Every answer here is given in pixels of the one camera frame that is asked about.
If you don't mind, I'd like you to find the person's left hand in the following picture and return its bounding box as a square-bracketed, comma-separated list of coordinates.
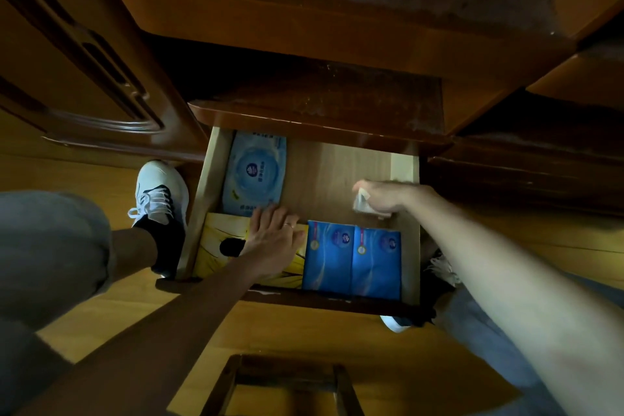
[241, 204, 309, 280]

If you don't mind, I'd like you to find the person's right hand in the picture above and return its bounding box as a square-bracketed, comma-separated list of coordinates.
[352, 180, 433, 216]

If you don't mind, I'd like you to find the person's left forearm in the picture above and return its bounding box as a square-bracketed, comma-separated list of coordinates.
[15, 255, 274, 416]

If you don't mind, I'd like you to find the person's right forearm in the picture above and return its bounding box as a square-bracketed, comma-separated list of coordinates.
[407, 187, 624, 416]

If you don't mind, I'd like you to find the light wooden drawer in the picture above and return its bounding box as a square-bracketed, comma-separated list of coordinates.
[175, 126, 423, 317]

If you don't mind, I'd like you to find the light blue wet wipes pack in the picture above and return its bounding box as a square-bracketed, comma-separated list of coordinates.
[222, 130, 288, 217]

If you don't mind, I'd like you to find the yellow tissue box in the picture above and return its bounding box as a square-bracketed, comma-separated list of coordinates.
[192, 212, 309, 291]

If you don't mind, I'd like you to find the blue tissue packet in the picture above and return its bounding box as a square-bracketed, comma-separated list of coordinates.
[351, 227, 403, 302]
[302, 221, 356, 293]

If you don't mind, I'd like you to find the person's right white sneaker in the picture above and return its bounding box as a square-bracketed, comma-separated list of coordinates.
[380, 249, 462, 334]

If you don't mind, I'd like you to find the person's white sneaker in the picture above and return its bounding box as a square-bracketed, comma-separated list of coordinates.
[127, 160, 190, 236]
[380, 249, 462, 334]

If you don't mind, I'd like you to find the black sock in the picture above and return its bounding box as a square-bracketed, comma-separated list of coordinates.
[133, 214, 186, 280]

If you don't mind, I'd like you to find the person's left white sneaker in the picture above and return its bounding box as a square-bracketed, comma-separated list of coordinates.
[127, 160, 190, 236]

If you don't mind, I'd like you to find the brown wooden nightstand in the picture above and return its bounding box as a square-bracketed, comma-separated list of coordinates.
[105, 0, 624, 158]

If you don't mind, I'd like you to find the person's right leg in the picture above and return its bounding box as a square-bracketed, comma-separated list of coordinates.
[433, 272, 624, 416]

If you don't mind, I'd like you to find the person's leg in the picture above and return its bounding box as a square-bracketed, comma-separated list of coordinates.
[0, 190, 163, 416]
[433, 272, 624, 416]

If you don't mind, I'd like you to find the person's left leg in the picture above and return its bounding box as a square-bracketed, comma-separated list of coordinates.
[0, 190, 163, 416]

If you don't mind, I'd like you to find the brown wooden wardrobe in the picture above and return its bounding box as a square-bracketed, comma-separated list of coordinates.
[0, 0, 211, 164]

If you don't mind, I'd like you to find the brown wooden bed frame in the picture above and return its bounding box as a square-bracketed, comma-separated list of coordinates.
[423, 38, 624, 217]

